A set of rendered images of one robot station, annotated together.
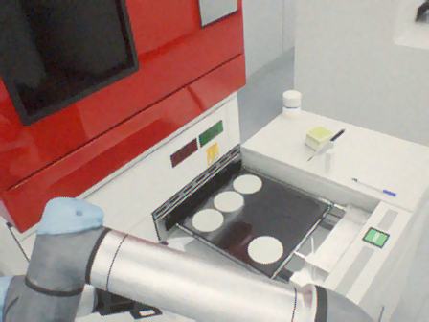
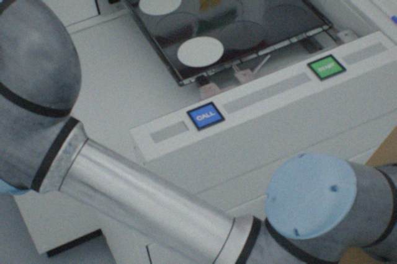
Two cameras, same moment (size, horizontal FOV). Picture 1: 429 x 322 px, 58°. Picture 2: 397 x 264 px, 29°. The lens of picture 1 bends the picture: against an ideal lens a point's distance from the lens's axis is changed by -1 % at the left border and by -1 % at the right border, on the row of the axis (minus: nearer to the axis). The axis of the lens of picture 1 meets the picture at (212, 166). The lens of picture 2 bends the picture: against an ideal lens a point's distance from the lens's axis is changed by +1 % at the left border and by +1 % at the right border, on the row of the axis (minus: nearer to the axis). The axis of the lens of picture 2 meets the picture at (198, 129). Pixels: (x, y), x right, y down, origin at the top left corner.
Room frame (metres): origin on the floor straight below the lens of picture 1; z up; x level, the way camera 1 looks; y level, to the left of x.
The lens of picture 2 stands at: (-0.41, -0.69, 1.94)
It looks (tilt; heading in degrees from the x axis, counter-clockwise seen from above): 45 degrees down; 27
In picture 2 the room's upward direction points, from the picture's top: 9 degrees counter-clockwise
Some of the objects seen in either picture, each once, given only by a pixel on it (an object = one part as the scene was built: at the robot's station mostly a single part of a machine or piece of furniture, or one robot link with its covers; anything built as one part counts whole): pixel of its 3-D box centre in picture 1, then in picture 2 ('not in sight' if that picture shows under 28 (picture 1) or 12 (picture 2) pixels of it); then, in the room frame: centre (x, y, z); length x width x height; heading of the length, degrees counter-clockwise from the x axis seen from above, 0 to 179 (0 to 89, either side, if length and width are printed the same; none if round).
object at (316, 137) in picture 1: (319, 140); not in sight; (1.13, -0.39, 1.00); 0.07 x 0.07 x 0.07; 26
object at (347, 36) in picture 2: (357, 215); (352, 46); (0.85, -0.43, 0.89); 0.08 x 0.03 x 0.03; 46
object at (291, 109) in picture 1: (291, 104); not in sight; (1.38, -0.35, 1.01); 0.07 x 0.07 x 0.10
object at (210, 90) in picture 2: (305, 285); (215, 100); (0.62, -0.21, 0.89); 0.08 x 0.03 x 0.03; 46
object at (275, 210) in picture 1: (255, 214); (221, 10); (0.90, -0.12, 0.90); 0.34 x 0.34 x 0.01; 46
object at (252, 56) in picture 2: (304, 239); (257, 54); (0.78, -0.25, 0.90); 0.38 x 0.01 x 0.01; 136
